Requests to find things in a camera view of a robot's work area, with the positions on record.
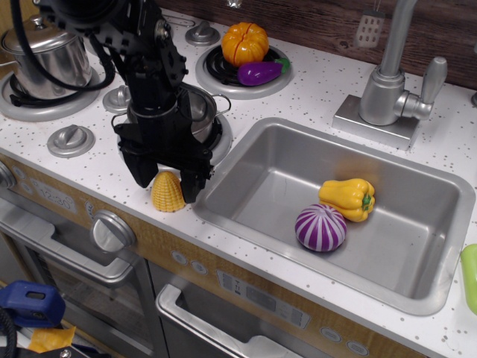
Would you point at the yellow cloth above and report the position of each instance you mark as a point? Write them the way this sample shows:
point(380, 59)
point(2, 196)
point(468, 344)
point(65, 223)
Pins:
point(50, 339)

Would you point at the grey stove knob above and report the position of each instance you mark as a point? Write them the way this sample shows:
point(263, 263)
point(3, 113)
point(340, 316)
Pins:
point(117, 100)
point(70, 141)
point(202, 35)

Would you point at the yellow toy bell pepper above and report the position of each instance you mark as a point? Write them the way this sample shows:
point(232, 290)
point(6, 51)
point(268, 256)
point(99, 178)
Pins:
point(353, 198)

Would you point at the green plastic object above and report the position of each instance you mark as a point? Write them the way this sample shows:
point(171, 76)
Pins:
point(468, 264)

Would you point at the silver toy faucet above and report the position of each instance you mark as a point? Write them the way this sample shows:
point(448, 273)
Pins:
point(387, 113)

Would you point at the stove burner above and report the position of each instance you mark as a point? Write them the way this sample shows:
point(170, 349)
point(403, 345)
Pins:
point(42, 113)
point(219, 149)
point(218, 76)

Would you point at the large steel pot with lid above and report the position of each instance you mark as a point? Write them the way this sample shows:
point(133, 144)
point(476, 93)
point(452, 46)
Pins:
point(60, 53)

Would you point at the purple toy eggplant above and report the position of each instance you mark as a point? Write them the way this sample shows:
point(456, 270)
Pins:
point(258, 73)

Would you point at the grey middle stove knob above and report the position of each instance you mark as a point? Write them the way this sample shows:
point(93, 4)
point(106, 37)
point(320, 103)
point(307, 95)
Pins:
point(117, 100)

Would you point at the dishwasher door with handle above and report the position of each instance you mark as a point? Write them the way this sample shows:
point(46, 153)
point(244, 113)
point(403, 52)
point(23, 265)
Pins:
point(223, 316)

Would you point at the orange toy pumpkin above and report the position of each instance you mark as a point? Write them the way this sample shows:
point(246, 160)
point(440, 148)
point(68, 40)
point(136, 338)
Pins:
point(244, 43)

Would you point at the grey back stove knob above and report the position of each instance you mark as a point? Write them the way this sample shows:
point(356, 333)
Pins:
point(202, 35)

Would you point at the oven door with handle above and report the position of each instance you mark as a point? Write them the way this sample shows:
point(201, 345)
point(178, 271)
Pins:
point(109, 297)

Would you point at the yellow toy corn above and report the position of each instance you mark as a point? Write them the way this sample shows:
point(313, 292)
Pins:
point(166, 193)

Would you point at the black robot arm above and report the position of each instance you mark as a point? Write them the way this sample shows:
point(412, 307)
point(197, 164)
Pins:
point(136, 36)

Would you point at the grey front stove knob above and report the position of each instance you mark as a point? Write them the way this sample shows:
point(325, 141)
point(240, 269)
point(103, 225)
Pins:
point(70, 141)

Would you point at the blue clamp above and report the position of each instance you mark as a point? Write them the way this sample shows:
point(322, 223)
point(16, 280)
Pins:
point(33, 305)

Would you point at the silver sink basin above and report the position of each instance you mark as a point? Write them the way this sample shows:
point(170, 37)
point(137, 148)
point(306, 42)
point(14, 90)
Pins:
point(403, 254)

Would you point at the small steel pan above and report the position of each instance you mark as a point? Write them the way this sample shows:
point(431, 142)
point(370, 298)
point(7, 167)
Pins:
point(203, 112)

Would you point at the front right stove burner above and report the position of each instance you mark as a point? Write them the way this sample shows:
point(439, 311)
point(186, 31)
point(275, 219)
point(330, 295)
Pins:
point(219, 149)

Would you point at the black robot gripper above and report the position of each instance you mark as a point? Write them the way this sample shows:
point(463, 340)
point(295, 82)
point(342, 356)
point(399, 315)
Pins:
point(192, 159)

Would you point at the front left stove burner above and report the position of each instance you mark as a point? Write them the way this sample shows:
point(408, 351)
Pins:
point(42, 113)

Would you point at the hanging metal spatula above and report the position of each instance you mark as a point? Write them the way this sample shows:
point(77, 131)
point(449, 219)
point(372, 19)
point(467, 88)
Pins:
point(370, 27)

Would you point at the back right stove burner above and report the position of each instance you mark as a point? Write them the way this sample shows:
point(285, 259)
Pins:
point(218, 76)

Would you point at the silver oven dial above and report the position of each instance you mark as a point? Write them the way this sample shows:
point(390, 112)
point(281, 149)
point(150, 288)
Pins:
point(110, 233)

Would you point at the purple striped toy onion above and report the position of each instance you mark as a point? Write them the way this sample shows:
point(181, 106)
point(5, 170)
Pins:
point(320, 228)

